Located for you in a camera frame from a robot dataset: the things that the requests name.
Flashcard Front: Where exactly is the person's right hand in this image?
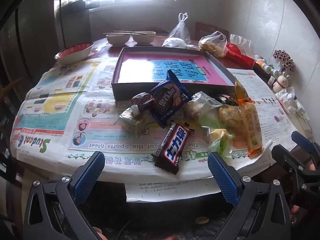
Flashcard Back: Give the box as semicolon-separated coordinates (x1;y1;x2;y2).
289;204;302;228

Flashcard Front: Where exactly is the knotted clear plastic bag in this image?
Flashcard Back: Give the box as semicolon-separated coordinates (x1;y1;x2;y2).
172;12;192;43

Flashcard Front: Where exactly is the light green snack packet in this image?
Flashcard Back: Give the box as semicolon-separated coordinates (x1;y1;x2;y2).
201;126;234;158

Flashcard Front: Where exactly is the red white flower twig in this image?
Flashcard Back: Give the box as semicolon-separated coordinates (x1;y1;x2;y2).
272;50;296;74

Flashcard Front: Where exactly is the red tissue pack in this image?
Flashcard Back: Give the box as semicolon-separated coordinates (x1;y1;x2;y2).
224;34;257;69

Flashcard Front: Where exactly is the white printed sheet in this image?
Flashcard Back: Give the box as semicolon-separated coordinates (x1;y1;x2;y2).
124;179;222;202

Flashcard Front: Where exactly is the dark refrigerator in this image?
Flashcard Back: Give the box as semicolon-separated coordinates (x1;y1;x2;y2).
0;0;91;65

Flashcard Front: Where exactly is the white labelled jar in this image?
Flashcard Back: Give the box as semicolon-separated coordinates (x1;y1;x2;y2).
268;70;279;85

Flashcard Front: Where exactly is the colourful newspaper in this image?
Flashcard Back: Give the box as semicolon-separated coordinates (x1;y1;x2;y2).
10;56;250;183

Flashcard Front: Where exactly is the crumpled clear plastic wrap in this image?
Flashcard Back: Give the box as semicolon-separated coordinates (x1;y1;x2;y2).
162;37;198;50

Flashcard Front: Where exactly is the clear brown pastry packet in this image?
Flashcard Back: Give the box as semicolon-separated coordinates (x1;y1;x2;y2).
184;91;220;124

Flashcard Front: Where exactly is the wooden chair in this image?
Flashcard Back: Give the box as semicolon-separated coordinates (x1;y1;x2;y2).
0;76;24;100
195;22;230;42

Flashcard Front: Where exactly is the crumpled white tissue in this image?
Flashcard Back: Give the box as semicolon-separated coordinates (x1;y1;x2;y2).
275;86;313;120

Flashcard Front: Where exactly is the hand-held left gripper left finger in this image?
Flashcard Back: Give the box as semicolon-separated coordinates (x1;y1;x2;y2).
23;151;108;240

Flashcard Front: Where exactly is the plastic bag of fried food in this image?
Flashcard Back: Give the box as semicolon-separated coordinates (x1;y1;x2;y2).
199;31;228;57

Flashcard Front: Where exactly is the clear orange-ended snack packet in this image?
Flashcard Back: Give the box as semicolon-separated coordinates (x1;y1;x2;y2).
236;99;263;157

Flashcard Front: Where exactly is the pale yellow small packet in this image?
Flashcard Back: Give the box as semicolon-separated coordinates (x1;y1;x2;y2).
119;107;148;137

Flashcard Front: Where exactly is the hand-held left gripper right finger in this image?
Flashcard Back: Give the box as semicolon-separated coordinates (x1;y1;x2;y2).
207;152;292;240

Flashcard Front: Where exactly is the white rabbit figurine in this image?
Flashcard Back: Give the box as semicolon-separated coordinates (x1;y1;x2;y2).
272;72;291;93

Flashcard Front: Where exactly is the beige ceramic bowl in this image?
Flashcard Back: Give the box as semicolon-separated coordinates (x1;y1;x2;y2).
106;33;131;47
132;31;157;45

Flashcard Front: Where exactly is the clear floss cake packet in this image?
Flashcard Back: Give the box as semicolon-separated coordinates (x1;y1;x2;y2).
219;105;244;130

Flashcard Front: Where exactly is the text newspaper page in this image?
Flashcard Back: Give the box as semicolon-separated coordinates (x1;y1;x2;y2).
226;67;299;165

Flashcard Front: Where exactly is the brown round snack packet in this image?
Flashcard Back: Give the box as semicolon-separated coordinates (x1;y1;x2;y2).
129;92;157;112

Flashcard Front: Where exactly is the red and white bowl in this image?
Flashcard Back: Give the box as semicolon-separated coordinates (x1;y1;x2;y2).
54;42;95;65

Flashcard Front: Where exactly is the long gold snack packet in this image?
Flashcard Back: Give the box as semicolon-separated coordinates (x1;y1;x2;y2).
234;80;250;101

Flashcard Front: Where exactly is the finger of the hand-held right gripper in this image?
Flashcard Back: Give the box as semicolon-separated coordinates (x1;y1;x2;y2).
271;144;308;188
291;131;320;170

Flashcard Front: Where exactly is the dark cardboard box tray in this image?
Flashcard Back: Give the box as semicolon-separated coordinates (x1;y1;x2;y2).
111;46;237;100

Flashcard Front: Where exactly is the dark chocolate bar wrapper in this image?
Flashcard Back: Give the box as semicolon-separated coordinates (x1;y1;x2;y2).
152;121;195;175

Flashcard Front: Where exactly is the dark packet with yellow print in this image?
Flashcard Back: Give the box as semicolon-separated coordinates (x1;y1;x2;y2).
216;94;238;107

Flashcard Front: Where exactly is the blue cookie packet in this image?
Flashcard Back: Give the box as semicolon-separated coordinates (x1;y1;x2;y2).
149;69;192;128

